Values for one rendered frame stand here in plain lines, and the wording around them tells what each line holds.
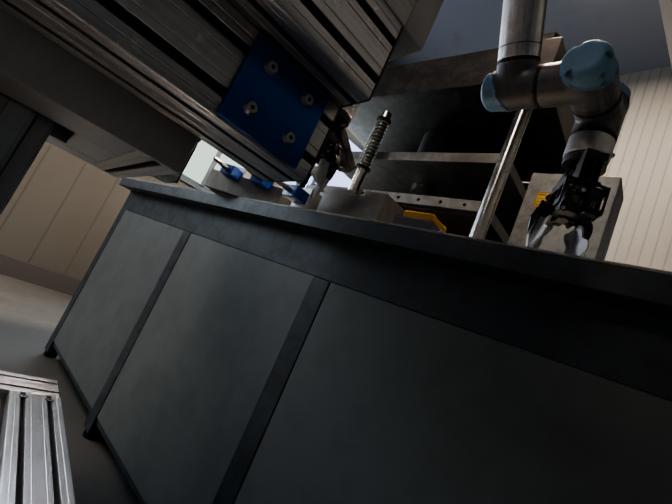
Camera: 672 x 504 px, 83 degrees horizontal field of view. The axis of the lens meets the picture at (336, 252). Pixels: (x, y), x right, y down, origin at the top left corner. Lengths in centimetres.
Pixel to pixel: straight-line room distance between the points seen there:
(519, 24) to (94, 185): 294
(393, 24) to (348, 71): 8
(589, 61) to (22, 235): 317
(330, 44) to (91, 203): 301
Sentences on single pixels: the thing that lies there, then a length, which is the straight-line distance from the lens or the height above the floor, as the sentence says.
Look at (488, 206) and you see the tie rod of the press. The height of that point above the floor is 124.
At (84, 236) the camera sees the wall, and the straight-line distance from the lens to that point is 331.
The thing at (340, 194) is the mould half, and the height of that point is 87.
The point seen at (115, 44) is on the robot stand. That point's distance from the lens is 35.
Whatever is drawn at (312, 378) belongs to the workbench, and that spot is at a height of 49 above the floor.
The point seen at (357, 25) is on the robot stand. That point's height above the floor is 86.
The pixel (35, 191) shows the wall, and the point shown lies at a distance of 328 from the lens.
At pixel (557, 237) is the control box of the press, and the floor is 120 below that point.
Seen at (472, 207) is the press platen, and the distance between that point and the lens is 170.
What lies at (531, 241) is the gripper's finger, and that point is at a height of 87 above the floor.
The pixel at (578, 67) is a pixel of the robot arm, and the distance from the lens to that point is 78.
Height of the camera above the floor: 61
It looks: 9 degrees up
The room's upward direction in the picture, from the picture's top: 24 degrees clockwise
